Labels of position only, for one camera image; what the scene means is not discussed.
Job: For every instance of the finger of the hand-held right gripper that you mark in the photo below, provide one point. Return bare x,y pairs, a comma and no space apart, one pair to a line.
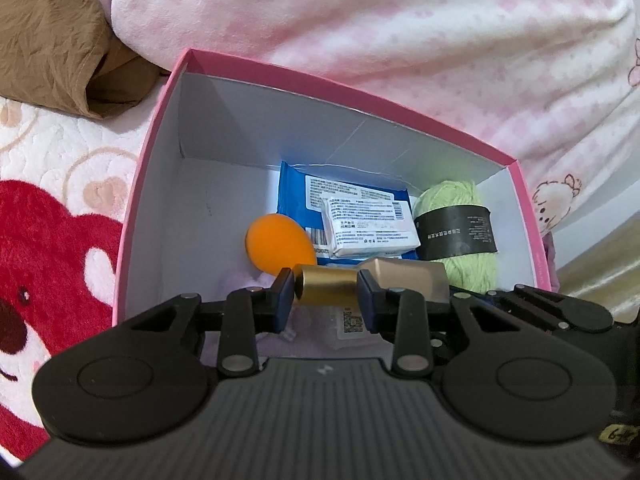
550,310

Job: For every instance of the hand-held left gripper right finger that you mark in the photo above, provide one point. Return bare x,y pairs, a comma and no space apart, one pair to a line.
369,302

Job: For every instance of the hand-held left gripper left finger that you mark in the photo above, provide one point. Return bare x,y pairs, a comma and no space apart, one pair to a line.
283,300

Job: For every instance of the beige foundation bottle gold cap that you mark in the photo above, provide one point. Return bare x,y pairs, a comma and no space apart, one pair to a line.
325,285

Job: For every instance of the orange makeup sponge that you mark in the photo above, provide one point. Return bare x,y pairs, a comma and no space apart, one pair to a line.
275,242

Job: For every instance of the small white box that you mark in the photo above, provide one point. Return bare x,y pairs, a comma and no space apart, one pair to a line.
370,230

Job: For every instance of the green yarn ball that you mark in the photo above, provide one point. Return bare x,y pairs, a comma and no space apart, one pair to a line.
470,270

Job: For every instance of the blue wipes pack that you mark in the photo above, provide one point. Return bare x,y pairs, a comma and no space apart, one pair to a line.
300,195

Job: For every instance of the pink cardboard box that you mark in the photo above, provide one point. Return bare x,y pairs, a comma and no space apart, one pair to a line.
225,125

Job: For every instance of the purple ruffled bed sheet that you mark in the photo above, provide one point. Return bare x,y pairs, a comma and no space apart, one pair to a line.
550,260

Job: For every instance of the gold curtain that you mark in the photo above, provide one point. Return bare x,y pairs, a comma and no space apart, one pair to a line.
600,270

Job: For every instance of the pink printed pillow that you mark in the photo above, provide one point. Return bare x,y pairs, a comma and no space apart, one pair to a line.
400,35

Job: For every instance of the brown pillow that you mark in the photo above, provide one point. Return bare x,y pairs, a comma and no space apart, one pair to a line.
50,35

